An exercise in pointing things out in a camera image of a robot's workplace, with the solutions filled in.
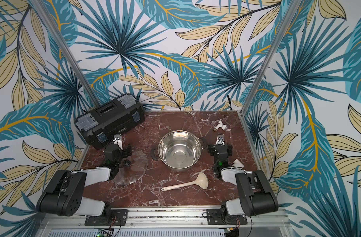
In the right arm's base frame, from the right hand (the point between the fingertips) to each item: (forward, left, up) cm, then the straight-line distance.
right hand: (221, 142), depth 91 cm
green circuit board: (-44, +64, -11) cm, 78 cm away
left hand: (+1, +62, -2) cm, 62 cm away
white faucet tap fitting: (+20, -4, -8) cm, 22 cm away
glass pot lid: (-10, +55, -11) cm, 57 cm away
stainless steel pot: (0, +26, -9) cm, 28 cm away
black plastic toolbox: (+7, +74, +9) cm, 75 cm away
